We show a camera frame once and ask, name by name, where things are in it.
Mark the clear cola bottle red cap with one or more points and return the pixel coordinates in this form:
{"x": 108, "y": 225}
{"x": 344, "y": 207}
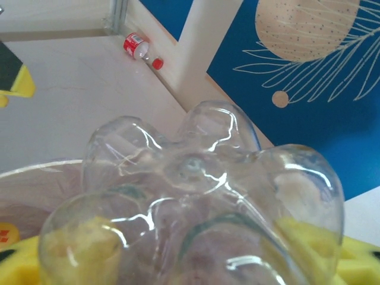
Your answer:
{"x": 190, "y": 166}
{"x": 132, "y": 44}

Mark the white round bin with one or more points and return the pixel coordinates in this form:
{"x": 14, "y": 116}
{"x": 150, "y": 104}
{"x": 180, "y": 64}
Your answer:
{"x": 23, "y": 190}

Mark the aluminium frame post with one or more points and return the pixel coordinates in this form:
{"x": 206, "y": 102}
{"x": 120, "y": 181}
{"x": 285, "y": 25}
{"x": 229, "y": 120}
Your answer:
{"x": 115, "y": 15}

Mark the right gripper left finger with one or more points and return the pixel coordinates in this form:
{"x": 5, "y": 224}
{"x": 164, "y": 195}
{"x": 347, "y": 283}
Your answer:
{"x": 20, "y": 267}

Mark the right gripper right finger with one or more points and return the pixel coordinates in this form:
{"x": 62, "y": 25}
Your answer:
{"x": 356, "y": 261}

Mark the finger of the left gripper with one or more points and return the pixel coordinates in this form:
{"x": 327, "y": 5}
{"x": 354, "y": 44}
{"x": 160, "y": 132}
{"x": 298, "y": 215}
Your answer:
{"x": 12, "y": 77}

